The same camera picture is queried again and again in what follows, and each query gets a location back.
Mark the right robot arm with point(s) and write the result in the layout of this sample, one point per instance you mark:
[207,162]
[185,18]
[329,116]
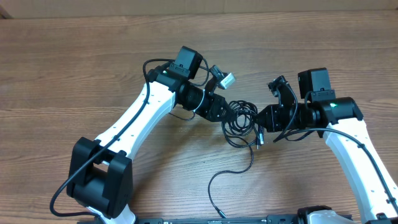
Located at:
[341,124]

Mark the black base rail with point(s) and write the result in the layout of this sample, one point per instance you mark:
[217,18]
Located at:
[270,219]

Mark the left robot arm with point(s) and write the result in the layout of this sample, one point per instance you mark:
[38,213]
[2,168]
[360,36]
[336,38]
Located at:
[100,175]

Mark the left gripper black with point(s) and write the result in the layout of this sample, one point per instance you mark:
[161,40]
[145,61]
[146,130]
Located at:
[216,102]

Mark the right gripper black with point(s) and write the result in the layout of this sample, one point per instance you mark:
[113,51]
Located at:
[275,125]

